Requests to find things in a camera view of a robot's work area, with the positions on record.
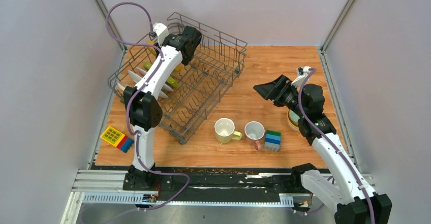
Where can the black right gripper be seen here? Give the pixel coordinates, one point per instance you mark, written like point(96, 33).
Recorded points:
point(272, 91)

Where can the green scalloped plate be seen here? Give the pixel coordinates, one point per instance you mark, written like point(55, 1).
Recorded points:
point(170, 81)

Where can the grey wire dish rack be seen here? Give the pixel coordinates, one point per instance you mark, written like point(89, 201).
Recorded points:
point(217, 62)

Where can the red and teal floral plate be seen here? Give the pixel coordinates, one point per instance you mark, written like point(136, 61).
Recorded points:
point(136, 78)

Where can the cream and pink plate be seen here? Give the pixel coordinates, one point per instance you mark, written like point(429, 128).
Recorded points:
point(121, 86)

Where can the yellow polka dot plate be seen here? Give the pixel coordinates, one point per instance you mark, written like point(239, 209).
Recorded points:
point(152, 48)

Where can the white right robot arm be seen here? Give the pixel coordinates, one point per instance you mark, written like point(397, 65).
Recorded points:
point(352, 199)

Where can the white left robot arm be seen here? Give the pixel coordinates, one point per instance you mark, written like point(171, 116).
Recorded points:
point(143, 110)

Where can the stacked teal and yellow bowls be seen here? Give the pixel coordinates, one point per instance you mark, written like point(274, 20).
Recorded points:
point(292, 119)

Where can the pink mug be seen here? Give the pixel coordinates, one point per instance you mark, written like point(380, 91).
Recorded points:
point(255, 134)

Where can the green blue grey block stack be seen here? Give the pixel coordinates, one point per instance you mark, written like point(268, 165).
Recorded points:
point(272, 140)

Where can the yellow mug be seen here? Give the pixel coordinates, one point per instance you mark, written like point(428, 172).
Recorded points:
point(225, 131)

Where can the yellow red blue toy block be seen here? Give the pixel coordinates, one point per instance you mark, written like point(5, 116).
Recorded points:
point(117, 139)

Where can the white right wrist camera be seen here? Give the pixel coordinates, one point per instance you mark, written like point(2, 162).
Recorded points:
point(302, 73)

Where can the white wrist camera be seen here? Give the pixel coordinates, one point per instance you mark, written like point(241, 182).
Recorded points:
point(302, 73)
point(159, 32)

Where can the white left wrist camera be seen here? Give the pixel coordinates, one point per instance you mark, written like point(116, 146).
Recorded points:
point(159, 32)

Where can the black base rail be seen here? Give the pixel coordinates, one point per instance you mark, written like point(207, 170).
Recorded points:
point(227, 187)

